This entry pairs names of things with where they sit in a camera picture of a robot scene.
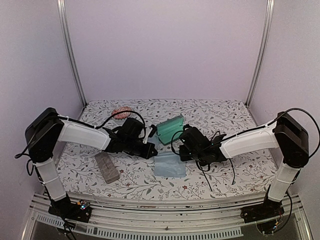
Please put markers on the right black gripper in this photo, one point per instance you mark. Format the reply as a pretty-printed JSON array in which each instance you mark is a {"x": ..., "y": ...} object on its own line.
[{"x": 184, "y": 156}]

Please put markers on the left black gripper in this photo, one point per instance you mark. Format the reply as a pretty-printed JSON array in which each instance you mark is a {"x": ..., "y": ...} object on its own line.
[{"x": 147, "y": 154}]

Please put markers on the light blue cloth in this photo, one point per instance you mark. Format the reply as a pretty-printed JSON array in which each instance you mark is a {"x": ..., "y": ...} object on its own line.
[{"x": 169, "y": 165}]

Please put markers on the blue-grey glasses case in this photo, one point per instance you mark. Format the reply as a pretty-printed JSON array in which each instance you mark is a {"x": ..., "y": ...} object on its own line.
[{"x": 167, "y": 128}]

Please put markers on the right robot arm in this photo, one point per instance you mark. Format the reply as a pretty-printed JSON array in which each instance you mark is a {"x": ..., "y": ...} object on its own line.
[{"x": 283, "y": 133}]

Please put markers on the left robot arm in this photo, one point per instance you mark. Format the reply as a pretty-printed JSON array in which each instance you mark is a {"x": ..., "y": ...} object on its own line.
[{"x": 49, "y": 128}]

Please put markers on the beige-grey glasses case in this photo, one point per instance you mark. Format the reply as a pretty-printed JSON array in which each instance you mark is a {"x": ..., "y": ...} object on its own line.
[{"x": 107, "y": 167}]

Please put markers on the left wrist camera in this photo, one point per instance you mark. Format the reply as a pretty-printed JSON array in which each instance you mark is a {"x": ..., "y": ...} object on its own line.
[{"x": 149, "y": 132}]

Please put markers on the front aluminium rail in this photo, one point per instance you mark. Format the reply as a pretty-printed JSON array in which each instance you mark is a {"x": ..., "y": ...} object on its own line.
[{"x": 200, "y": 219}]

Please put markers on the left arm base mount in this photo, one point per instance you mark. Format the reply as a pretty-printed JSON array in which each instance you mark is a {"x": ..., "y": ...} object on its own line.
[{"x": 65, "y": 209}]

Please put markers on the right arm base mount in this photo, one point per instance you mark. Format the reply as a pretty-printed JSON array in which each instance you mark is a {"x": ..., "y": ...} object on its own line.
[{"x": 267, "y": 209}]

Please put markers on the left aluminium post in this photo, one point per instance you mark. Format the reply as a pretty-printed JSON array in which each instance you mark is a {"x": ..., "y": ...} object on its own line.
[{"x": 61, "y": 7}]

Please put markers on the aluminium post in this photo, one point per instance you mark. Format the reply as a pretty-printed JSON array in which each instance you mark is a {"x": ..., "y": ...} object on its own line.
[
  {"x": 270, "y": 4},
  {"x": 61, "y": 7}
]

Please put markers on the right aluminium post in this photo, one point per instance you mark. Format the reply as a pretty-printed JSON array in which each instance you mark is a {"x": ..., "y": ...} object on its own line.
[{"x": 270, "y": 4}]

